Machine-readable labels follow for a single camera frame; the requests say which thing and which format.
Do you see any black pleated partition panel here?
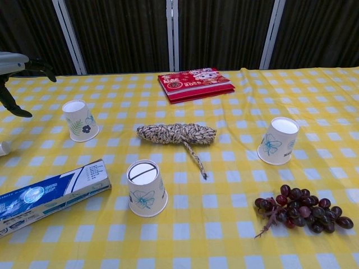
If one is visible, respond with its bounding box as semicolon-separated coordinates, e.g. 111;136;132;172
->
269;0;359;69
64;0;169;76
178;0;274;71
0;0;76;76

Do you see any bunch of dark red grapes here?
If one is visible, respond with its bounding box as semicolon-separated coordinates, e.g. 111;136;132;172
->
254;184;354;239

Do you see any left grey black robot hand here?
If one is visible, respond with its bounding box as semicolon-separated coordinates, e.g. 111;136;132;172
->
0;52;57;118

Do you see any white cup with blue flower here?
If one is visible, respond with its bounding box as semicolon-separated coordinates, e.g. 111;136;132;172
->
257;117;300;165

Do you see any white cup with fern print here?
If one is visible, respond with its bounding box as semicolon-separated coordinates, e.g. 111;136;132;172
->
62;99;100;142

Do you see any white partition frame post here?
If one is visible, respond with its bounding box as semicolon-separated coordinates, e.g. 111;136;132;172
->
259;0;282;70
52;0;88;76
166;0;180;72

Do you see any yellow white checked tablecloth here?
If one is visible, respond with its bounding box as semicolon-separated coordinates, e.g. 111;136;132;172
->
0;67;359;269

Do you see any white cup with lined base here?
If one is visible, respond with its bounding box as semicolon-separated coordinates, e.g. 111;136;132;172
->
126;160;169;218

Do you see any red 2026 desk calendar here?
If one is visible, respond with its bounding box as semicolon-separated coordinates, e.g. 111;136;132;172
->
157;67;236;105

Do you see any coiled braided rope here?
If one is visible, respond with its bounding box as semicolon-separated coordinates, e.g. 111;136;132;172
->
136;122;218;181

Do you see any blue white toothpaste box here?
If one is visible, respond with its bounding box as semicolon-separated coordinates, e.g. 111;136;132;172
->
0;159;112;239

